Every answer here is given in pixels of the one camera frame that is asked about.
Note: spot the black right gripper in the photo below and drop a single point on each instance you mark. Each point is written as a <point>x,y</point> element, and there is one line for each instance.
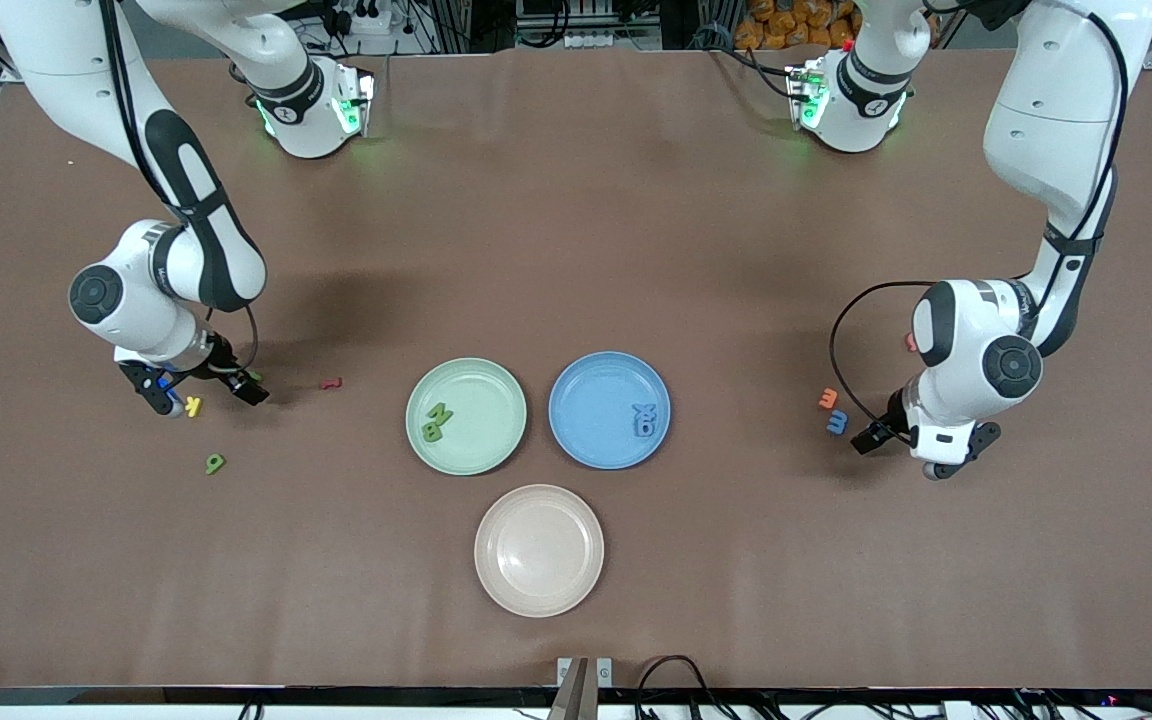
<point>219,364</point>

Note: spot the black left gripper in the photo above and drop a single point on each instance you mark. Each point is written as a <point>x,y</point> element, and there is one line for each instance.
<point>893,418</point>

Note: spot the green capital letter B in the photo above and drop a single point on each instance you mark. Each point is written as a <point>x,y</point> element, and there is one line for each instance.
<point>431,433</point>

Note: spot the green letter N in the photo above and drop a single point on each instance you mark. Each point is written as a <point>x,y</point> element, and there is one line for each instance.
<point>441,413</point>

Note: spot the blue letter Q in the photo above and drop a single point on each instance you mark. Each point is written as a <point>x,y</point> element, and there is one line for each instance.
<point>636,425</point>

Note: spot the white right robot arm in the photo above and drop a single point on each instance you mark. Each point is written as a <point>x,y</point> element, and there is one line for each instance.
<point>151,330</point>

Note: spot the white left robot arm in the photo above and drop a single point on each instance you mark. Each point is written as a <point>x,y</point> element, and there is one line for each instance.
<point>956,400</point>

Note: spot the blue letter E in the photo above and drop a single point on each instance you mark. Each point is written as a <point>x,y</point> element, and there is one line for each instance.
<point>836,424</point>

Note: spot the yellow letter K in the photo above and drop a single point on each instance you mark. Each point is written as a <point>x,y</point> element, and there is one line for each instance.
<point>195,406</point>

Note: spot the orange letter E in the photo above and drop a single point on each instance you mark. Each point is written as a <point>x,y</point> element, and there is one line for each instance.
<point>825,399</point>

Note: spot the green lowercase letter b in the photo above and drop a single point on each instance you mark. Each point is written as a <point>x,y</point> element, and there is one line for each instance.
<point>210,468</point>

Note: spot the light green plate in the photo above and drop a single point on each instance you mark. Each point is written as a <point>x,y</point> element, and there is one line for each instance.
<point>486,420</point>

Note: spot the blue plate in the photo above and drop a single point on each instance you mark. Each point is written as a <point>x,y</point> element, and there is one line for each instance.
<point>596,400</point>

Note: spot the beige plate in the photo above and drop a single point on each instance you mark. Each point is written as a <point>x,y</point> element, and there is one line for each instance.
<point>539,550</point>

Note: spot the brown table cover sheet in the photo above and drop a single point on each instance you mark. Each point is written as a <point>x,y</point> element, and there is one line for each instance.
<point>576,250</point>

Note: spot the white power strip with plugs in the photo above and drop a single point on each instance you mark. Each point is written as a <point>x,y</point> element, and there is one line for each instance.
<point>381,28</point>

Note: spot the orange packets pile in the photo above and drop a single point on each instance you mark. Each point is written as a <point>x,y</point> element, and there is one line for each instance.
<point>786,20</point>

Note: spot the grey metal camera mount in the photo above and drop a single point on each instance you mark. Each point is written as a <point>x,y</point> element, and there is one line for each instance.
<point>576,690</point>

